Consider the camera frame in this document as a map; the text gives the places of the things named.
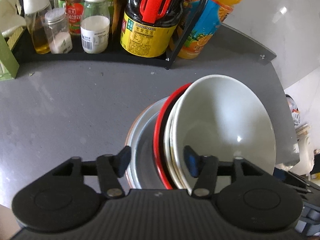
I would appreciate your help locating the clear glass spice shaker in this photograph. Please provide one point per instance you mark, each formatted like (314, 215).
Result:
(57, 31)

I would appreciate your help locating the green cardboard box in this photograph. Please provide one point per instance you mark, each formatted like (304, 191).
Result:
(9, 65)

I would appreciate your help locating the white plate bakery print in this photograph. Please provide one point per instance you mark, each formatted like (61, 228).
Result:
(142, 165)

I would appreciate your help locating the white plate orange rim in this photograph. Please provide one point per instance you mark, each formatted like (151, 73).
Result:
(127, 142)

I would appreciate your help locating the black metal spice rack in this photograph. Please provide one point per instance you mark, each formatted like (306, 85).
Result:
(24, 51)

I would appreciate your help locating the soy sauce bottle red handle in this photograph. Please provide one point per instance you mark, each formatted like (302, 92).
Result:
(148, 26)

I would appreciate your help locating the oil bottle white cap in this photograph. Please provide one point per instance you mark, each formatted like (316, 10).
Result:
(34, 12)

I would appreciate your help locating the white lid seasoning jar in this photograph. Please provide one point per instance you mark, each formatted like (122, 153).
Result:
(94, 26)

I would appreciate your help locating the orange juice bottle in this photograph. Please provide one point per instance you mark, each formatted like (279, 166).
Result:
(211, 18)

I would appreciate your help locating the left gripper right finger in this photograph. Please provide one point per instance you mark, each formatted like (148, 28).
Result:
(204, 169)

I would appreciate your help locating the brown bowl with packets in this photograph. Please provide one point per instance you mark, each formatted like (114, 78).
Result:
(295, 113)

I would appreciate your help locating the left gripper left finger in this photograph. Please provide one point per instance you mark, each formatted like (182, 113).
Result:
(109, 169)

